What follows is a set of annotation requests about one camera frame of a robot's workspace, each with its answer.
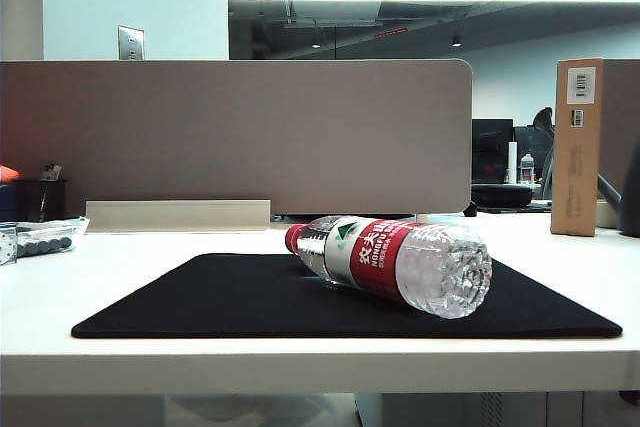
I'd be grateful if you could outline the clear plastic bottle red label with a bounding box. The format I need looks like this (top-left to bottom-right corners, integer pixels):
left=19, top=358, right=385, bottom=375
left=284, top=215, right=494, bottom=321

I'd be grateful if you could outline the black mouse pad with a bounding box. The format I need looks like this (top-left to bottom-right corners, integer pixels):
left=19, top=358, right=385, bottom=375
left=70, top=252, right=624, bottom=340

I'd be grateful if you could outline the beige desk divider panel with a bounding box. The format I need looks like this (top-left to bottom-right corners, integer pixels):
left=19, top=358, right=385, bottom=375
left=0, top=58, right=474, bottom=221

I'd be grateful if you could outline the black computer monitor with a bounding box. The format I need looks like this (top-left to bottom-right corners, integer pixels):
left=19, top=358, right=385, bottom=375
left=471, top=118, right=515, bottom=185
left=513, top=125, right=554, bottom=184

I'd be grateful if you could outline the black round cushion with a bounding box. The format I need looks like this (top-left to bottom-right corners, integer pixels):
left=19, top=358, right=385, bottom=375
left=470, top=182, right=536, bottom=209

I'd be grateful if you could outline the grey office chair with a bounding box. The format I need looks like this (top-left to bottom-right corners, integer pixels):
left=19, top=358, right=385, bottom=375
left=531, top=106, right=556, bottom=201

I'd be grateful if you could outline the tall brown cardboard box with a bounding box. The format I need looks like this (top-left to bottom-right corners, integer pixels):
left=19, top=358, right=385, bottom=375
left=549, top=57, right=605, bottom=237

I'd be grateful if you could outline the plastic bag of dark discs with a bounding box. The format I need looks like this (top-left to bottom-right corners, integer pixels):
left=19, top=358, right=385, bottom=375
left=0, top=216, right=92, bottom=261

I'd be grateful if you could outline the black pen cup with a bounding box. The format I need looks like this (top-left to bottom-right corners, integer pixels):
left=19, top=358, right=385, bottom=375
left=13, top=177, right=68, bottom=223

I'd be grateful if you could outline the dark grey jug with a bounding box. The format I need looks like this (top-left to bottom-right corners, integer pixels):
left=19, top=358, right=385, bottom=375
left=597, top=139, right=640, bottom=239

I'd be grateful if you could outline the dark blue object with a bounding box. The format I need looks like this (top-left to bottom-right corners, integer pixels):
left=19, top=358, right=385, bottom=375
left=0, top=181, right=19, bottom=223

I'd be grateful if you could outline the white perforated box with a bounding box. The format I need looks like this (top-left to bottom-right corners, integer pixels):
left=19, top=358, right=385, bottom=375
left=0, top=231, right=20, bottom=266

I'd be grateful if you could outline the cream plastic rail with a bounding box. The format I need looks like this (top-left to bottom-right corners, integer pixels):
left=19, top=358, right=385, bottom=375
left=84, top=199, right=273, bottom=234

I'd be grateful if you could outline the metal wall switch plate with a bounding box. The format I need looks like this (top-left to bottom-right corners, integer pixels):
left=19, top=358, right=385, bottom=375
left=117, top=25, right=146, bottom=61

